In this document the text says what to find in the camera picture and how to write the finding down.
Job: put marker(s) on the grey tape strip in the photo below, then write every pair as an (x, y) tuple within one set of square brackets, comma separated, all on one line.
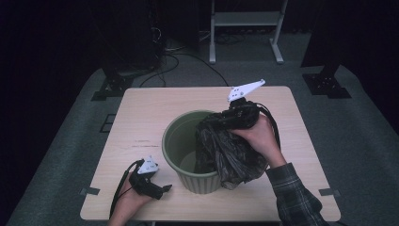
[(329, 192), (90, 190)]

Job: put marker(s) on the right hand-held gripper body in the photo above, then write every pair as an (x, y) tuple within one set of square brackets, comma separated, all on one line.
[(243, 116)]

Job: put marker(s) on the person's left hand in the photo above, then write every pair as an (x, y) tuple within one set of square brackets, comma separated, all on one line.
[(128, 204)]

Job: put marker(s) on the dark equipment rack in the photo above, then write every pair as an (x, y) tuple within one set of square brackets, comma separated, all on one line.
[(135, 37)]

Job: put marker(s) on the black plastic garbage bag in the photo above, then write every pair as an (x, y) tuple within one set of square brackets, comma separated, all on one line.
[(226, 153)]

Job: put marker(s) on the person's right hand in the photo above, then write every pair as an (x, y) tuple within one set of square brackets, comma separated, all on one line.
[(263, 141)]

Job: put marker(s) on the black stand base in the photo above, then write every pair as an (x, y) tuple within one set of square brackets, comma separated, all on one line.
[(326, 84), (114, 86)]

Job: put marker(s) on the black floor tape square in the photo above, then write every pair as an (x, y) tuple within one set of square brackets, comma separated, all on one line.
[(102, 127)]

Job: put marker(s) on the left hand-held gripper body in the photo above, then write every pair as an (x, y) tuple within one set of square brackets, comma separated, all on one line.
[(144, 185)]

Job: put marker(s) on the white metal stand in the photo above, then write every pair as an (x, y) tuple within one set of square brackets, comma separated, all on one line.
[(246, 18)]

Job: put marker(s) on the green plastic bin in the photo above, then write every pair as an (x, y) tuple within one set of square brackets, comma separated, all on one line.
[(177, 141)]

